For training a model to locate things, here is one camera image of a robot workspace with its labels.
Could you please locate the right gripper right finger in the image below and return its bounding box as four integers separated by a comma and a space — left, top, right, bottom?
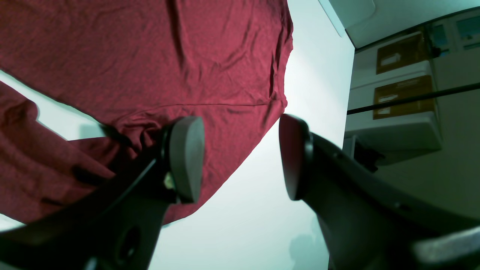
278, 114, 480, 270

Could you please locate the white shelf unit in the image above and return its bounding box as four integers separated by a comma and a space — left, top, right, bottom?
345, 32, 443, 166

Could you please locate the upper cardboard box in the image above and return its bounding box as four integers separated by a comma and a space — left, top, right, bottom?
376, 32, 430, 75

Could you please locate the dark red long-sleeve shirt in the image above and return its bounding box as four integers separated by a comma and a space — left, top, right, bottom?
0, 0, 293, 224

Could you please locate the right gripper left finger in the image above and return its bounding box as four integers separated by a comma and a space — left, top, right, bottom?
1, 116, 205, 270

